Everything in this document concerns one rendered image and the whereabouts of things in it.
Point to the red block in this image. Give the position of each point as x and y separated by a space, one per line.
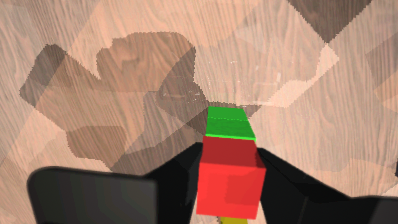
231 177

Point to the green block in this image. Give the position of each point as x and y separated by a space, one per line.
228 128
227 113

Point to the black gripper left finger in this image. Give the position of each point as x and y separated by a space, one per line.
166 195

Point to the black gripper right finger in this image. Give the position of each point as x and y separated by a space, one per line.
290 196

